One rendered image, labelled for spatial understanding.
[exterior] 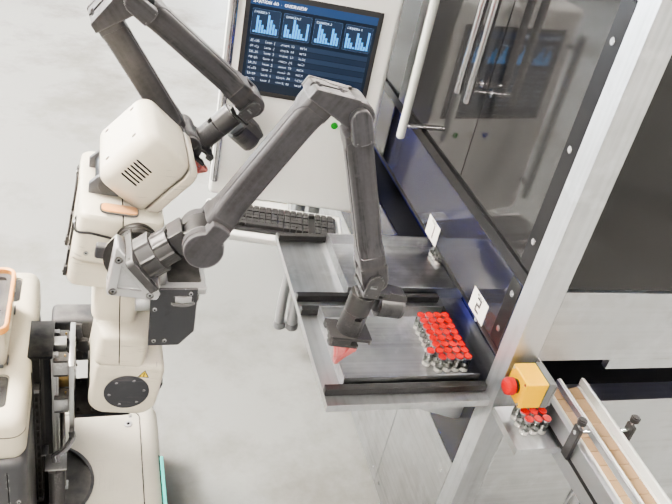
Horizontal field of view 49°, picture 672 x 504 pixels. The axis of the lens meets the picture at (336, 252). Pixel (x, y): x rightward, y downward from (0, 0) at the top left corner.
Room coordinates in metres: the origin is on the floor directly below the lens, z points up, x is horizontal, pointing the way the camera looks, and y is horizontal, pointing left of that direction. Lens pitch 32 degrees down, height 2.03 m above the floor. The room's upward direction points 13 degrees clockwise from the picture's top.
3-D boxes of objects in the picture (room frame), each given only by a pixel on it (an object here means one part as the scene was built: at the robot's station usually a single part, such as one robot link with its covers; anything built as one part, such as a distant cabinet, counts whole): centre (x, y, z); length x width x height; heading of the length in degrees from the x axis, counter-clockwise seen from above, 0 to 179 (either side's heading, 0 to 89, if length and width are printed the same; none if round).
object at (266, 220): (2.02, 0.21, 0.82); 0.40 x 0.14 x 0.02; 99
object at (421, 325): (1.47, -0.28, 0.90); 0.18 x 0.02 x 0.05; 21
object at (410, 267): (1.79, -0.17, 0.90); 0.34 x 0.26 x 0.04; 110
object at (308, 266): (1.60, -0.16, 0.87); 0.70 x 0.48 x 0.02; 20
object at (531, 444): (1.27, -0.53, 0.87); 0.14 x 0.13 x 0.02; 110
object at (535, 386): (1.27, -0.48, 1.00); 0.08 x 0.07 x 0.07; 110
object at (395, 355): (1.43, -0.19, 0.90); 0.34 x 0.26 x 0.04; 111
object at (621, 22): (1.40, -0.41, 1.40); 0.05 x 0.01 x 0.80; 20
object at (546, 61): (1.58, -0.35, 1.51); 0.43 x 0.01 x 0.59; 20
